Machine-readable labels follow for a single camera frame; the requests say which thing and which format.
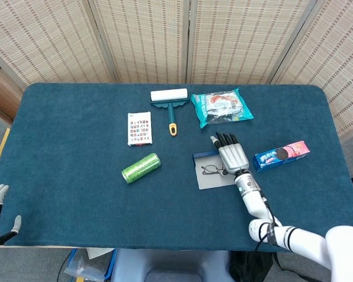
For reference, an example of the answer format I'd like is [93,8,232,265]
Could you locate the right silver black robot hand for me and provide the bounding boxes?
[210,131,251,177]

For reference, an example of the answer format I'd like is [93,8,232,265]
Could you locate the black eyeglasses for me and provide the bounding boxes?
[201,164,228,176]

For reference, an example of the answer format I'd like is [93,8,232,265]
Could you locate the blue glasses case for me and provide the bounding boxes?
[192,150,239,191]

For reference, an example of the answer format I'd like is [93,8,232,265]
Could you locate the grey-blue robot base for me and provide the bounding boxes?
[111,249,233,282]

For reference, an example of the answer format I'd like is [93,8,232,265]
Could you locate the blue pink Oreo box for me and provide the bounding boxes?
[252,140,311,173]

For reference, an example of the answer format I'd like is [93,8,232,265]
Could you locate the white card pack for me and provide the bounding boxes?
[126,111,153,147]

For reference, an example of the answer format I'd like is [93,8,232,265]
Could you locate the teal snack bag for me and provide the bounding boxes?
[190,88,255,130]

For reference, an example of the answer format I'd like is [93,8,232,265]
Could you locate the teal lint roller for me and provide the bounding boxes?
[149,88,191,137]

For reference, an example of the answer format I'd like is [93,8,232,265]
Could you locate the blue tablecloth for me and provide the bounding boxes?
[0,83,353,253]

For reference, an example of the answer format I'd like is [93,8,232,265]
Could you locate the green drink can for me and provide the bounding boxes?
[121,152,162,185]

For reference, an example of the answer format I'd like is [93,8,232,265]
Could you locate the clear plastic bag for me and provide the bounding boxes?
[63,254,107,281]

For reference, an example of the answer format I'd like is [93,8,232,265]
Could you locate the white paper sheet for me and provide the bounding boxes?
[86,248,115,260]

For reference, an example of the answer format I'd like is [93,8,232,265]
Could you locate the woven folding screen panel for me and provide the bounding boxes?
[187,0,318,86]
[88,0,192,85]
[269,0,353,139]
[0,0,118,85]

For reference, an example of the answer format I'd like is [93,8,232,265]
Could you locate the blue plastic bin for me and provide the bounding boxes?
[66,248,118,281]

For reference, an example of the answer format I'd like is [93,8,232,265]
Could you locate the brown wooden door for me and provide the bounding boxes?
[0,55,24,125]

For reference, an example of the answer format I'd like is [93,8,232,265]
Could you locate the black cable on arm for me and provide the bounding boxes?
[254,189,283,253]

